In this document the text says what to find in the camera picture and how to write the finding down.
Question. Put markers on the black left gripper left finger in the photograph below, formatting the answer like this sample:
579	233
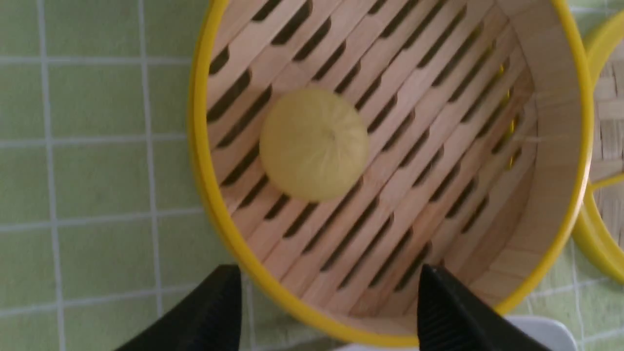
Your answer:
208	319

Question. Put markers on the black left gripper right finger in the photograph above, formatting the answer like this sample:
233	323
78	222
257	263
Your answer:
452	318

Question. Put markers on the yellow steamed bun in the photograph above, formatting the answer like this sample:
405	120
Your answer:
313	145

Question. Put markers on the green checkered tablecloth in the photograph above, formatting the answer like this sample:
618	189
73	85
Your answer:
103	229

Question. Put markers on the woven bamboo steamer lid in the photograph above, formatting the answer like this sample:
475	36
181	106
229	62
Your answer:
598	232

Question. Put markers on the bamboo steamer basket yellow rim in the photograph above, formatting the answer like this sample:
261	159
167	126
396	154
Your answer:
478	115

